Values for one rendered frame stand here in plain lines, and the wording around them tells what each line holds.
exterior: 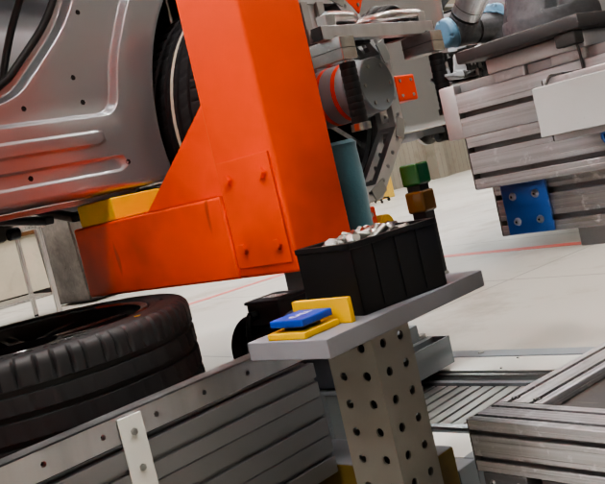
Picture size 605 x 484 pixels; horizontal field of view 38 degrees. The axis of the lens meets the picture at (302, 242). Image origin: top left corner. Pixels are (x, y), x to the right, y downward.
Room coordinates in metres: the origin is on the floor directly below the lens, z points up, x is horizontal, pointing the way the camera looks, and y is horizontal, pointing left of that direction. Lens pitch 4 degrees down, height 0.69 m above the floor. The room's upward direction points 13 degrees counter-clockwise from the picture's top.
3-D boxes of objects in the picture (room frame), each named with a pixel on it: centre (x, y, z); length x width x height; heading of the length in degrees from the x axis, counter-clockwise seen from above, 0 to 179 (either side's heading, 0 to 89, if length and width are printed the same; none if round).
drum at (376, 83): (2.10, -0.18, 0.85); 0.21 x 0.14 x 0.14; 46
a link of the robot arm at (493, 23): (2.32, -0.60, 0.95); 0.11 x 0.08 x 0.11; 121
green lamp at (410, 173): (1.58, -0.23, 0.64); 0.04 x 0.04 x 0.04; 46
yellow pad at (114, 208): (1.99, 0.38, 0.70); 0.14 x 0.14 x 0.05; 46
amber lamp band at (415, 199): (1.58, -0.23, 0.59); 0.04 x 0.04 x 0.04; 46
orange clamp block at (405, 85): (2.38, -0.34, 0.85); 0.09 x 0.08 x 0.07; 136
